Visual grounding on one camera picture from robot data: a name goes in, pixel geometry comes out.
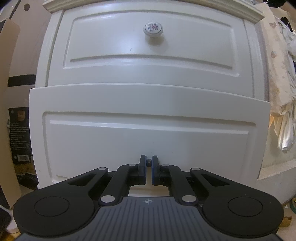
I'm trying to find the white drawer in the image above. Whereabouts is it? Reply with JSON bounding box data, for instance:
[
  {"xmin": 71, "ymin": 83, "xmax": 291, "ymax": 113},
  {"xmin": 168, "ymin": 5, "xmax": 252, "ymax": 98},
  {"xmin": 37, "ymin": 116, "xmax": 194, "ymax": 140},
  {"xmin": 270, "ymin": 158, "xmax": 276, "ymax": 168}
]
[
  {"xmin": 29, "ymin": 83, "xmax": 270, "ymax": 188},
  {"xmin": 48, "ymin": 9, "xmax": 253, "ymax": 96}
]

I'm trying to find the floral ceramic drawer knob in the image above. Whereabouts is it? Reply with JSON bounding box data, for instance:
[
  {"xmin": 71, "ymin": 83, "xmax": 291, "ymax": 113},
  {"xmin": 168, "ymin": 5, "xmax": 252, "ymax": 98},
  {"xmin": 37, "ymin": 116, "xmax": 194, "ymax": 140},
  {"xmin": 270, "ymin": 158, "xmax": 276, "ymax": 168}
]
[{"xmin": 143, "ymin": 22, "xmax": 163, "ymax": 38}]

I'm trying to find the green tape roll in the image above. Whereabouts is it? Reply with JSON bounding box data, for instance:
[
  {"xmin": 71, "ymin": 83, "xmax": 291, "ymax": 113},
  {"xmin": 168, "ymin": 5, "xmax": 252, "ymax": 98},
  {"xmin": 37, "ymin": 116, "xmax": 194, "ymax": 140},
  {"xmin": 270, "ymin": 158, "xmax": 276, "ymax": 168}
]
[{"xmin": 290, "ymin": 197, "xmax": 296, "ymax": 214}]

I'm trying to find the white wooden nightstand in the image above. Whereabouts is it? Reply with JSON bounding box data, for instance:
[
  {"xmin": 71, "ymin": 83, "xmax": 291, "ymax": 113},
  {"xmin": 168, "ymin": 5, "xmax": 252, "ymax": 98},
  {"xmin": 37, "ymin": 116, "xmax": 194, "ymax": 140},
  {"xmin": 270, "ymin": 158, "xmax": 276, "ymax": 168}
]
[{"xmin": 29, "ymin": 1, "xmax": 270, "ymax": 188}]

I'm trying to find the black printed snack bag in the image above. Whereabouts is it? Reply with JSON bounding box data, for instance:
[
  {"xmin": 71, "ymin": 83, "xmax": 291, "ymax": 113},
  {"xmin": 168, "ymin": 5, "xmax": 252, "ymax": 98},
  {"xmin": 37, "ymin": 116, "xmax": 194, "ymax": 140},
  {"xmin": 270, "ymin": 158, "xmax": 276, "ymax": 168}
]
[{"xmin": 8, "ymin": 106, "xmax": 38, "ymax": 183}]

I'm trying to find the floral beige hanging cloth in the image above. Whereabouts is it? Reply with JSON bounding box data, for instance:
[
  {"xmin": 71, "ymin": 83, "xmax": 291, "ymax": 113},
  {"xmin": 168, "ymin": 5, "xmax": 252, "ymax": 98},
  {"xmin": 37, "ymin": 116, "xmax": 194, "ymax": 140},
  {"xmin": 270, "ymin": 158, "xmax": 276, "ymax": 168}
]
[{"xmin": 257, "ymin": 1, "xmax": 295, "ymax": 153}]

